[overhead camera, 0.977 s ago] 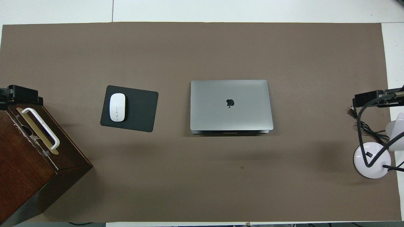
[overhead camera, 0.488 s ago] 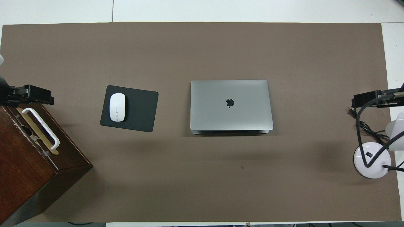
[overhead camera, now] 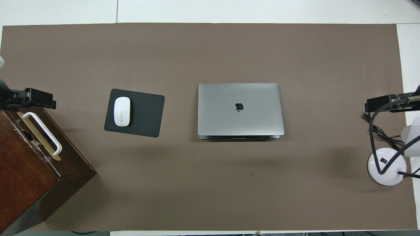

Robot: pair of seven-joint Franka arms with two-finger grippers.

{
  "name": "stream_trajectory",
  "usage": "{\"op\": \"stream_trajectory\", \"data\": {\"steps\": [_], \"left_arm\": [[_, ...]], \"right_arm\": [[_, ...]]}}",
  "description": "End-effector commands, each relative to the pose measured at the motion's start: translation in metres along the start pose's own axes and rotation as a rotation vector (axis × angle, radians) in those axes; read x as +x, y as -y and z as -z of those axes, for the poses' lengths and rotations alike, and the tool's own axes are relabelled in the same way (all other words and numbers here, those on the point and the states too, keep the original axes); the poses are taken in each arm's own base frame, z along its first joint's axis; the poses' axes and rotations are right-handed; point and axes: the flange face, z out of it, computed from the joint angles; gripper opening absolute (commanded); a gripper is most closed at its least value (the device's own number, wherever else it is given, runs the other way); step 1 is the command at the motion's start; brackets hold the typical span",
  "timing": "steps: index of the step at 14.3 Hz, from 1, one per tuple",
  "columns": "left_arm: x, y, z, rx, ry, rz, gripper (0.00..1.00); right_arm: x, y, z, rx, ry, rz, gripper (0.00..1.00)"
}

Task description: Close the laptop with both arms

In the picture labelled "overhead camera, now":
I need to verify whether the black mouse pad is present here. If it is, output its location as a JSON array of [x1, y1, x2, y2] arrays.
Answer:
[[104, 88, 165, 138]]

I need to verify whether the brown paper table mat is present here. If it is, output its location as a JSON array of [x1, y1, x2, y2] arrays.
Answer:
[[0, 22, 418, 231]]

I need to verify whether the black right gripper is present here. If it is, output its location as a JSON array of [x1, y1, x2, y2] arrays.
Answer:
[[365, 85, 420, 113]]

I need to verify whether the dark brown wooden box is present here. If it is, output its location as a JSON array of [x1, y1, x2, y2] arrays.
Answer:
[[0, 108, 97, 235]]

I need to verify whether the white box handle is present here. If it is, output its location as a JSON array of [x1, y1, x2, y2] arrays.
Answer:
[[22, 112, 62, 156]]

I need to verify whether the brass handle plate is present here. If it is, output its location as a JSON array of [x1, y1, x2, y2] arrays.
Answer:
[[17, 111, 62, 161]]

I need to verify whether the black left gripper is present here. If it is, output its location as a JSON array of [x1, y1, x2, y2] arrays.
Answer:
[[0, 79, 57, 110]]

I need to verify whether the white computer mouse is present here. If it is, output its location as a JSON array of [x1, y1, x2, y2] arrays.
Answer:
[[114, 97, 131, 127]]

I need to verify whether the silver grey laptop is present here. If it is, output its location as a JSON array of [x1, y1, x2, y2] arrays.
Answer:
[[198, 83, 285, 140]]

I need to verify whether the white desk lamp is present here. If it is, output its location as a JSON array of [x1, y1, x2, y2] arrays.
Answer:
[[367, 117, 420, 187]]

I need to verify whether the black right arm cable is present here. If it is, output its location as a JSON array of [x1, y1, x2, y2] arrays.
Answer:
[[369, 98, 420, 179]]

